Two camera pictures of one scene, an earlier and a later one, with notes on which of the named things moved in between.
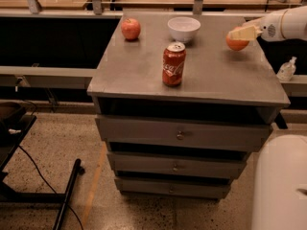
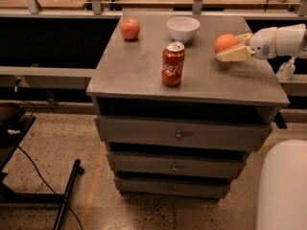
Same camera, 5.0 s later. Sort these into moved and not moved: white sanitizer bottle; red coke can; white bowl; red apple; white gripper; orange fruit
Moved: orange fruit; white gripper
Not moved: white bowl; red apple; red coke can; white sanitizer bottle
